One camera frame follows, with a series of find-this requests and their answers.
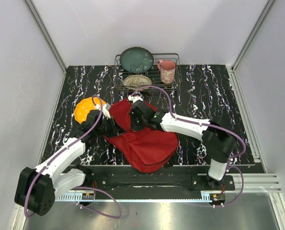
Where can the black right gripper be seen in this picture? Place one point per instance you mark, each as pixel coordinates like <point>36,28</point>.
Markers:
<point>134,126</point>

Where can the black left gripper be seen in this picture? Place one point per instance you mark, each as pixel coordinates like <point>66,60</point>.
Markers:
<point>115,130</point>

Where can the red backpack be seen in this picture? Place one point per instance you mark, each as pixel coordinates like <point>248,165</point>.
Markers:
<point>145,150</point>

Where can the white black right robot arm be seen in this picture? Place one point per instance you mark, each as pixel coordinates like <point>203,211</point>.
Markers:
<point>218,141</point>

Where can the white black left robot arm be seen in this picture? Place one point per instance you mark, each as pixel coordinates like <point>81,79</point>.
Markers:
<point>38,187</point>

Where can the orange dotted plate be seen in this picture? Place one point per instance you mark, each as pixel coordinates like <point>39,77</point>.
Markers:
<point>85,106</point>

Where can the beige patterned small plate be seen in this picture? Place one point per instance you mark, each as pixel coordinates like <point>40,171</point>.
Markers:
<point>134,82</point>

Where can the pink patterned mug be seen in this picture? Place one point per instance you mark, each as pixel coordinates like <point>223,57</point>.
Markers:
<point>167,71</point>

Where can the dark teal plate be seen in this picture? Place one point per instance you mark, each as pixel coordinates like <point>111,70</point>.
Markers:
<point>136,60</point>

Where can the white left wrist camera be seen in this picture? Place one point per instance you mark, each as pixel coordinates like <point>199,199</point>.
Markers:
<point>105,109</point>

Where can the black wire dish rack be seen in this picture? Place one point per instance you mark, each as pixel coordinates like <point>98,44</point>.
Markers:
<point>153,73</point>

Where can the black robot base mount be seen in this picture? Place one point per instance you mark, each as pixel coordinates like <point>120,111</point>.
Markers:
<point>171,183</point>

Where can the aluminium frame rail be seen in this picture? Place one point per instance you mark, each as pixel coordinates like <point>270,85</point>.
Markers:
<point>44,32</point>

